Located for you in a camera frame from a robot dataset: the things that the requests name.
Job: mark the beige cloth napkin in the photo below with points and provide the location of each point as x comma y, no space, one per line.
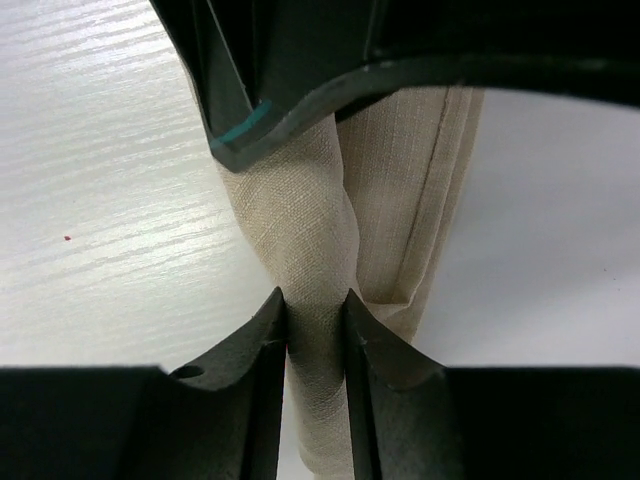
361,205

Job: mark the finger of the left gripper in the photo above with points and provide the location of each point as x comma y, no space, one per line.
265,71

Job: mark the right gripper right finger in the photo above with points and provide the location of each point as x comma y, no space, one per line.
414,418

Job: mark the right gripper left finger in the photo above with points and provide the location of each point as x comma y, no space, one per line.
216,417

